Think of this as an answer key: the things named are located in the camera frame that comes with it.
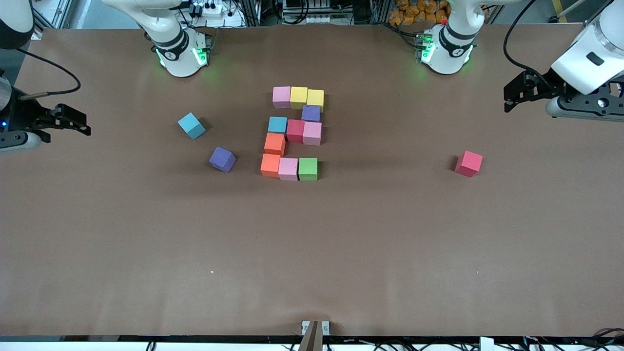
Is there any orange foam block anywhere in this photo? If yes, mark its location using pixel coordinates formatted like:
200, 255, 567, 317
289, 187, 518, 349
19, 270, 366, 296
260, 154, 281, 178
264, 133, 286, 157

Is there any pink foam block with dent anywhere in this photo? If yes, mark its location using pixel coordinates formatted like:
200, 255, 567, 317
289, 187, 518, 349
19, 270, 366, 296
278, 157, 299, 182

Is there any red foam block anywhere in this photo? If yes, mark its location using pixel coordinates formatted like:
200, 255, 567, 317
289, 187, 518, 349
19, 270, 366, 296
286, 119, 305, 144
454, 150, 484, 177

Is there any green foam block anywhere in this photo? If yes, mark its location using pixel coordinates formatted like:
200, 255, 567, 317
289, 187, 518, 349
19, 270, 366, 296
298, 157, 318, 182

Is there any bag of orange snacks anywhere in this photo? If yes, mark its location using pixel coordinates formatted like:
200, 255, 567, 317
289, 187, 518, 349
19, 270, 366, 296
389, 0, 450, 26

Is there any white power strip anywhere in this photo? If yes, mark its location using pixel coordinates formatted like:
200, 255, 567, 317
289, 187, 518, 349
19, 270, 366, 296
284, 14, 342, 25
185, 1, 226, 19

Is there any aluminium frame post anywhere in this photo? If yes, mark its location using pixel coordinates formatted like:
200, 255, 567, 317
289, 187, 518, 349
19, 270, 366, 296
29, 0, 74, 40

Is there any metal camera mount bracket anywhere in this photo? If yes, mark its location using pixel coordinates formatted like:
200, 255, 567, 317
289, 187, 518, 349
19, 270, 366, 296
298, 320, 331, 351

